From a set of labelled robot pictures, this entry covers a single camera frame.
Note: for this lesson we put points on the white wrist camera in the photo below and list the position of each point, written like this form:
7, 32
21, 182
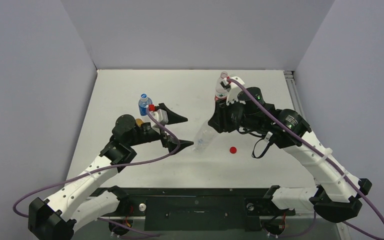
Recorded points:
159, 115
230, 84

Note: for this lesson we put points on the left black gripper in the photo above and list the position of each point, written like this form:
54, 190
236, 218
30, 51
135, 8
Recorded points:
165, 142

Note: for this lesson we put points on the orange juice bottle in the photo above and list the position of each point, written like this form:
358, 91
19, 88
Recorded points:
139, 122

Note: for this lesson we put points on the red bottle cap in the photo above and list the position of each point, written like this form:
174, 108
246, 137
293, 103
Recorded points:
232, 150

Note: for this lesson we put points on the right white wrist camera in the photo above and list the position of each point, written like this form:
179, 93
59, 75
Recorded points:
230, 84

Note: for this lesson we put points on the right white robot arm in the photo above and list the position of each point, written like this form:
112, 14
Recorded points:
336, 196

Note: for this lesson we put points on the blue white bottle cap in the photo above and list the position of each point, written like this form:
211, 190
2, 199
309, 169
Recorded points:
144, 96

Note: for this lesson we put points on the red label water bottle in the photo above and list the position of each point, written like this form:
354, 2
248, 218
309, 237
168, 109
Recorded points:
220, 91

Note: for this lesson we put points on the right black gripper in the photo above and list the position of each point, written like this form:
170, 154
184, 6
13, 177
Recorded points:
221, 116

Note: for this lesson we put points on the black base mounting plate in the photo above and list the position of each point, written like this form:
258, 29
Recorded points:
183, 209

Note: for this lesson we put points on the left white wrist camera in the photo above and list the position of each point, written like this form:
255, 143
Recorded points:
159, 115

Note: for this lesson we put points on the blue label water bottle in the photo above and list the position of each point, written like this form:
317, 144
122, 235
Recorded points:
143, 104

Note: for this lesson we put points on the clear plastic bottle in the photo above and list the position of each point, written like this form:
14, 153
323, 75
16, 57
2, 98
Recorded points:
204, 137

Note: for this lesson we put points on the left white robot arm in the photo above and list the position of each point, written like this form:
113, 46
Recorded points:
66, 211

